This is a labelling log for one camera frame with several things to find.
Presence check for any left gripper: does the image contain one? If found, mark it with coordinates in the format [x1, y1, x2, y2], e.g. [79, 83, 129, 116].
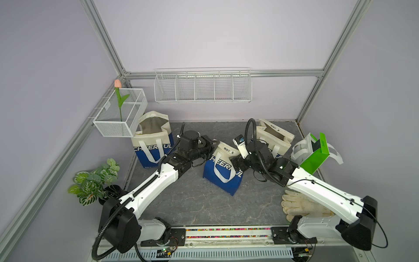
[190, 135, 221, 161]

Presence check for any green and white takeout bag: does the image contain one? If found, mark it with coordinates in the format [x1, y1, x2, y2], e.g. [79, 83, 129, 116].
[290, 132, 343, 175]

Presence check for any blue beige takeout bag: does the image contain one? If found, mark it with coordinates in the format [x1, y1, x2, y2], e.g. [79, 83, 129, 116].
[132, 111, 173, 168]

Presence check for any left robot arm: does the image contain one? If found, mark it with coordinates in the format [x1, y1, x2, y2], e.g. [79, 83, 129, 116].
[91, 129, 219, 261]

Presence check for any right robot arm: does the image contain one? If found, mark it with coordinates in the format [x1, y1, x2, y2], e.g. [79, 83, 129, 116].
[231, 118, 381, 251]

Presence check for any beige work glove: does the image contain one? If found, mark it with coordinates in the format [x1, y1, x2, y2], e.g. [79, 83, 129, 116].
[281, 190, 335, 222]

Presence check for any artificial pink tulip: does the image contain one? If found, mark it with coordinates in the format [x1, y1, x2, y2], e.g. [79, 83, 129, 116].
[114, 79, 130, 121]

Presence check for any potted green leafy plant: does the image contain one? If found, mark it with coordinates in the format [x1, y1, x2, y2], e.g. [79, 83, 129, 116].
[68, 158, 127, 206]

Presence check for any long white wire basket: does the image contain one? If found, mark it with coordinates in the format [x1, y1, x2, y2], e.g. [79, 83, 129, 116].
[154, 68, 253, 103]

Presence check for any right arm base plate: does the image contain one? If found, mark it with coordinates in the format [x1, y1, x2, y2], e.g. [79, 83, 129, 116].
[271, 227, 318, 245]

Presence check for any small white wire basket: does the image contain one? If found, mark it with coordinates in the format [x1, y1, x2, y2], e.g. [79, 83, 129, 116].
[93, 88, 148, 138]

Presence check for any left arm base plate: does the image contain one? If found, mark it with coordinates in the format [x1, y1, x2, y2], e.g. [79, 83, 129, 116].
[140, 228, 186, 247]

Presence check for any aluminium frame rail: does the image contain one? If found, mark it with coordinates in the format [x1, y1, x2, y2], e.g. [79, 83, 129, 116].
[124, 68, 325, 80]

